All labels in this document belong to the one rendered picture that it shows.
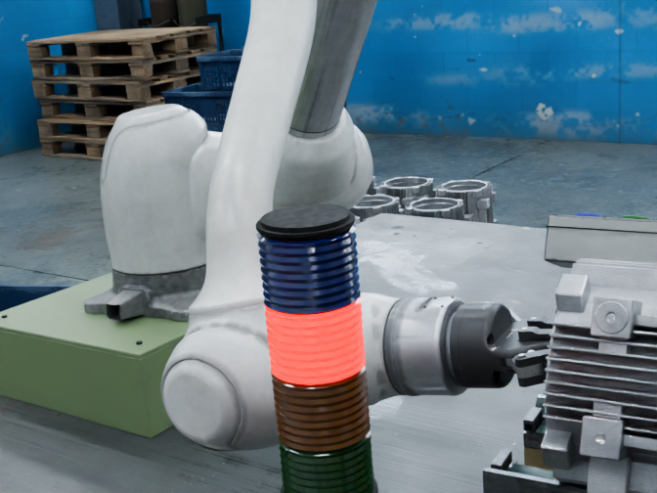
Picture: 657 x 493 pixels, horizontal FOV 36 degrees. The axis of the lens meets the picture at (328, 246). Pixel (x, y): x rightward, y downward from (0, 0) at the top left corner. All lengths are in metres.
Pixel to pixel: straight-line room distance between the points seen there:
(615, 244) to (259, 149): 0.42
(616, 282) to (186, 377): 0.35
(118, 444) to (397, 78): 6.40
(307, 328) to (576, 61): 6.37
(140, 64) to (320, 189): 5.82
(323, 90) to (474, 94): 5.97
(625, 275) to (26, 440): 0.81
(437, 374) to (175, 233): 0.59
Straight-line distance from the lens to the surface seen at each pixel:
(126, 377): 1.28
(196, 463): 1.22
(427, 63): 7.40
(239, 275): 0.80
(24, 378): 1.45
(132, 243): 1.38
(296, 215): 0.60
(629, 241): 1.07
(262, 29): 0.92
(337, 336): 0.60
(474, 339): 0.86
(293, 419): 0.62
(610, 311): 0.78
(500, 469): 0.90
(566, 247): 1.09
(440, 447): 1.20
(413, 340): 0.88
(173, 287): 1.38
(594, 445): 0.78
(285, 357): 0.60
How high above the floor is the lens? 1.37
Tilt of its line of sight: 16 degrees down
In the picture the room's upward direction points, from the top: 5 degrees counter-clockwise
